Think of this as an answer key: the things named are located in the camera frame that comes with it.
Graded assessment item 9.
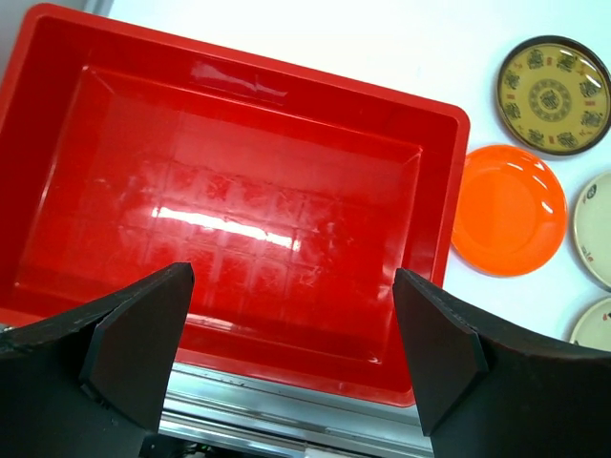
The red plastic bin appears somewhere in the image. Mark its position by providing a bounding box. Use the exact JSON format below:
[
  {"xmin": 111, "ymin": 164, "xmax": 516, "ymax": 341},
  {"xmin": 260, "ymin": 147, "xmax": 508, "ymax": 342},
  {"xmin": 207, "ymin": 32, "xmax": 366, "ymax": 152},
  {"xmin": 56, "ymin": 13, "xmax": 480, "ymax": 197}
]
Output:
[{"xmin": 1, "ymin": 4, "xmax": 470, "ymax": 407}]

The cream plate with red marks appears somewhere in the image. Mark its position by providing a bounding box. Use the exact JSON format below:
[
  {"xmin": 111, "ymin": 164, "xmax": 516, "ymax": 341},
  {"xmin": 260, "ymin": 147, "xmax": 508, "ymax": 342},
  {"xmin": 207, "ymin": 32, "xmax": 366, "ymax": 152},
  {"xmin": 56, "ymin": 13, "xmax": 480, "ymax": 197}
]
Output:
[{"xmin": 572, "ymin": 171, "xmax": 610, "ymax": 290}]

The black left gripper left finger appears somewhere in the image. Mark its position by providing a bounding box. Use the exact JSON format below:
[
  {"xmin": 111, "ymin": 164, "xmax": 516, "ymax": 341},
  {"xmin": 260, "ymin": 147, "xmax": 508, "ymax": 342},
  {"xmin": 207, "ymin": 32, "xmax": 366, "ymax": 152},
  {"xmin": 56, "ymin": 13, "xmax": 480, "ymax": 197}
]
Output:
[{"xmin": 1, "ymin": 262, "xmax": 195, "ymax": 457}]

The orange plate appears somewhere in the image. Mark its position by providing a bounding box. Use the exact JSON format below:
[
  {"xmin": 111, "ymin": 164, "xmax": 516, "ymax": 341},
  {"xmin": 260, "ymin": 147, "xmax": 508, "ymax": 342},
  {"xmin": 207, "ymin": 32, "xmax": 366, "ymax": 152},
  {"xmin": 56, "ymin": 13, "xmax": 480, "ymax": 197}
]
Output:
[{"xmin": 452, "ymin": 144, "xmax": 568, "ymax": 277}]

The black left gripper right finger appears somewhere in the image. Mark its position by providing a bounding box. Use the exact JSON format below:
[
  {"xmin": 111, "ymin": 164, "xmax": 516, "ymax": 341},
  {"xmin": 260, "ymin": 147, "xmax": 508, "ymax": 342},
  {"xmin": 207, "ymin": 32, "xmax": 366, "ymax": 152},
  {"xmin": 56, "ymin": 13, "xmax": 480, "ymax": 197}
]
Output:
[{"xmin": 392, "ymin": 269, "xmax": 610, "ymax": 457}]

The yellow patterned plate dark rim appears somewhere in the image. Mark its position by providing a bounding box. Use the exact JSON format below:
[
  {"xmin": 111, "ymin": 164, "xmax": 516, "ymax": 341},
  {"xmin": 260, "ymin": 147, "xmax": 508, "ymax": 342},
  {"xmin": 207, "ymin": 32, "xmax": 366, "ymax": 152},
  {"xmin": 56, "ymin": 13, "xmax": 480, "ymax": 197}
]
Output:
[{"xmin": 495, "ymin": 35, "xmax": 610, "ymax": 156}]

